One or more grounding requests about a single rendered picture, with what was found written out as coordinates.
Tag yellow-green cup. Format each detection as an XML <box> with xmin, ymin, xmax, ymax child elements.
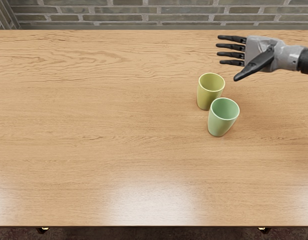
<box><xmin>196</xmin><ymin>72</ymin><xmax>226</xmax><ymax>111</ymax></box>

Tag light green cup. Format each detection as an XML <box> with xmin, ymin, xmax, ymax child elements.
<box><xmin>207</xmin><ymin>97</ymin><xmax>240</xmax><ymax>137</ymax></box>

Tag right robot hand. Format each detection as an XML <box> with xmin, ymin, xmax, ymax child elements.
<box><xmin>216</xmin><ymin>34</ymin><xmax>307</xmax><ymax>82</ymax></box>

